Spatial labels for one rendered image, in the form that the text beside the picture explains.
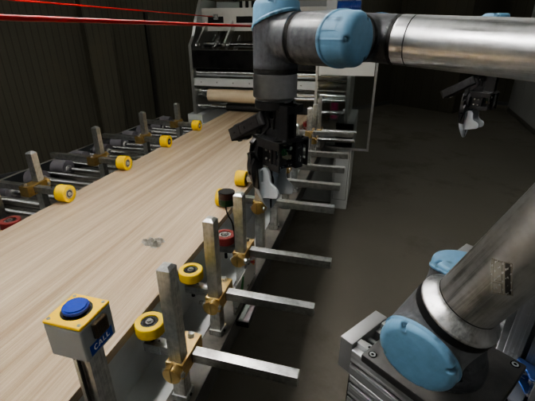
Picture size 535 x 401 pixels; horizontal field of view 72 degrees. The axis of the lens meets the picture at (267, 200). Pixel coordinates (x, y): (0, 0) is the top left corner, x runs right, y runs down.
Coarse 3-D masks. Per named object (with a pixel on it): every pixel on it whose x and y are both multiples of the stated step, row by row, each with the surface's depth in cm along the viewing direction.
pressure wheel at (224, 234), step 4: (220, 232) 145; (224, 232) 144; (228, 232) 145; (232, 232) 145; (220, 236) 142; (224, 236) 142; (228, 236) 142; (232, 236) 142; (220, 240) 141; (224, 240) 141; (228, 240) 141; (232, 240) 143; (220, 244) 142; (224, 244) 141; (228, 244) 142
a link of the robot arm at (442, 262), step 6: (438, 252) 66; (444, 252) 66; (450, 252) 66; (456, 252) 66; (462, 252) 67; (432, 258) 65; (438, 258) 64; (444, 258) 64; (450, 258) 64; (456, 258) 64; (432, 264) 64; (438, 264) 62; (444, 264) 61; (450, 264) 62; (432, 270) 64; (438, 270) 62; (444, 270) 61
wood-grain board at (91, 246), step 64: (128, 192) 183; (192, 192) 183; (0, 256) 131; (64, 256) 131; (128, 256) 131; (192, 256) 132; (0, 320) 102; (128, 320) 102; (0, 384) 83; (64, 384) 83
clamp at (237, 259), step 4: (252, 240) 146; (248, 244) 144; (252, 244) 146; (248, 248) 141; (232, 252) 139; (236, 252) 138; (244, 252) 138; (248, 252) 142; (232, 256) 138; (236, 256) 136; (240, 256) 137; (244, 256) 138; (248, 256) 142; (232, 260) 137; (236, 260) 137; (240, 260) 136; (232, 264) 138; (236, 264) 138; (240, 264) 137; (244, 264) 139
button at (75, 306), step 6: (72, 300) 59; (78, 300) 59; (84, 300) 59; (66, 306) 58; (72, 306) 58; (78, 306) 58; (84, 306) 58; (66, 312) 57; (72, 312) 57; (78, 312) 57; (84, 312) 58
